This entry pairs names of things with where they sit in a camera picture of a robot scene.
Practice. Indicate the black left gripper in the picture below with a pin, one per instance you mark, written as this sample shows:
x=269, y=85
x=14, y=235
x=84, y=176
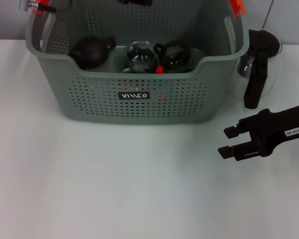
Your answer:
x=137, y=2

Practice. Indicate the black ceramic teapot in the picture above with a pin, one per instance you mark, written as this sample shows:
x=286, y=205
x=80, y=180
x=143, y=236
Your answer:
x=89, y=52

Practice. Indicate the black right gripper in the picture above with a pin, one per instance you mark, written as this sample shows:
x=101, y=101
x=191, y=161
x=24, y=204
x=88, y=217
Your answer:
x=274, y=134

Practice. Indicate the glass cup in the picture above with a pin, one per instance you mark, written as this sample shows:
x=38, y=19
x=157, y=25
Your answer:
x=127, y=71

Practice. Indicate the grey-green perforated storage basket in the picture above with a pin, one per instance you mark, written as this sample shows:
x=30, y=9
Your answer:
x=102, y=104

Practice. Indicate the clear glass teapot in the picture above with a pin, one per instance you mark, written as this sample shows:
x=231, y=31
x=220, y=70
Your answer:
x=140, y=56

